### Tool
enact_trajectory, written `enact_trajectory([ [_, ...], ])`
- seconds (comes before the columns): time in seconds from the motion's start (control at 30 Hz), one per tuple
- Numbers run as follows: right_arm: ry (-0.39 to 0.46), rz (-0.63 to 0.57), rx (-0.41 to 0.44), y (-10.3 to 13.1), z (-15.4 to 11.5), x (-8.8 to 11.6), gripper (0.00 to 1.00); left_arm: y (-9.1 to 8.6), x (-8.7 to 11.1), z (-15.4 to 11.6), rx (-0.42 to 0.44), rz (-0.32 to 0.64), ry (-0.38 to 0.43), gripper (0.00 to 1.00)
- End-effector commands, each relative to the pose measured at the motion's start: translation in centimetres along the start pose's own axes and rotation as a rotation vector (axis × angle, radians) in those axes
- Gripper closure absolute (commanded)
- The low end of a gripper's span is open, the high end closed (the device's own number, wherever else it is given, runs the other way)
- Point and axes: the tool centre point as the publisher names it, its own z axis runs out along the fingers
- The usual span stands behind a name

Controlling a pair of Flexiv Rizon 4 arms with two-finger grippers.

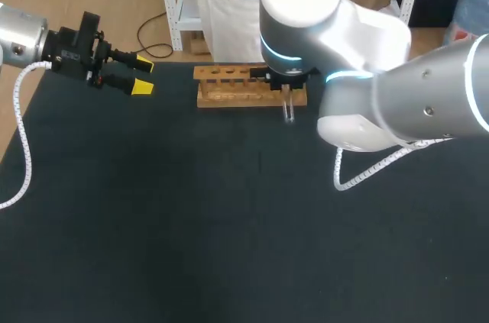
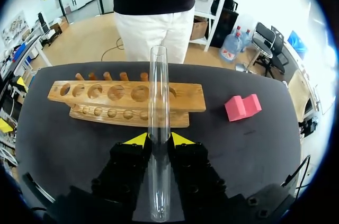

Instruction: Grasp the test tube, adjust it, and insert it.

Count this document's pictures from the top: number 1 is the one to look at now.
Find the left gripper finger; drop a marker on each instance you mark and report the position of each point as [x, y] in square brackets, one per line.
[130, 85]
[131, 61]

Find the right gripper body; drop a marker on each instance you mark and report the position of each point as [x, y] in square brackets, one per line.
[282, 78]

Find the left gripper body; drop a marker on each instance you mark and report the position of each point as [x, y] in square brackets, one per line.
[74, 48]

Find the clear glass test tube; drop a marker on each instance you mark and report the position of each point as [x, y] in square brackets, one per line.
[288, 107]

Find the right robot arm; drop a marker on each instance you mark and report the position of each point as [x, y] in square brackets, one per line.
[366, 55]

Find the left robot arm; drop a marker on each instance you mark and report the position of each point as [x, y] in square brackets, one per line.
[19, 38]

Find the wooden test tube rack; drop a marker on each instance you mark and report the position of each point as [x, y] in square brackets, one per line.
[233, 90]

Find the person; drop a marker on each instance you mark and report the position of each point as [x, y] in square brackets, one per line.
[229, 6]

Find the blue water bottle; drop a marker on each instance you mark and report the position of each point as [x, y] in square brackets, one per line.
[471, 6]

